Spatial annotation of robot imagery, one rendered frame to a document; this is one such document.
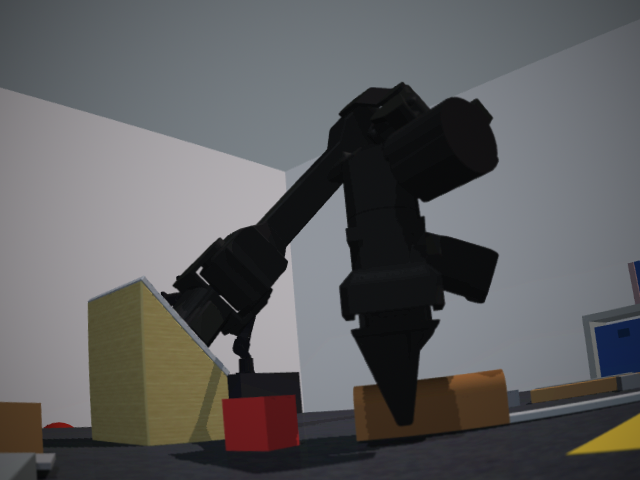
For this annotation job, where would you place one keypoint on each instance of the red cube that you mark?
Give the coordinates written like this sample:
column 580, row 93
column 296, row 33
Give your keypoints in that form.
column 264, row 423

